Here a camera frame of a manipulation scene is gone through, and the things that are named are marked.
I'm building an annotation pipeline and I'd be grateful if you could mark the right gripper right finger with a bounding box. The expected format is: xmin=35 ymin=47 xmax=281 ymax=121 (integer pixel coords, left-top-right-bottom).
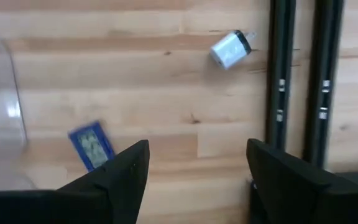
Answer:
xmin=246 ymin=138 xmax=358 ymax=224

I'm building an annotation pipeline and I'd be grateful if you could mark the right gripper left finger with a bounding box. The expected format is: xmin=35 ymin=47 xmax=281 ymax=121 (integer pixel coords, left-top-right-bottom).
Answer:
xmin=0 ymin=139 xmax=150 ymax=224

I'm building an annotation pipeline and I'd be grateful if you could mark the dark blue tray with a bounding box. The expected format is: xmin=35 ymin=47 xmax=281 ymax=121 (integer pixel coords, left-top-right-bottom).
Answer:
xmin=68 ymin=120 xmax=117 ymax=172

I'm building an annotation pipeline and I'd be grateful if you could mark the white USB wall charger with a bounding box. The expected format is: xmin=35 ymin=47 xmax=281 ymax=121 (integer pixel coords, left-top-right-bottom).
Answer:
xmin=209 ymin=29 xmax=257 ymax=70

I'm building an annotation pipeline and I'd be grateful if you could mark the black metal rail frame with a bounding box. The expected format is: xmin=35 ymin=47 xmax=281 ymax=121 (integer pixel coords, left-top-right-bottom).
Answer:
xmin=264 ymin=0 xmax=345 ymax=170

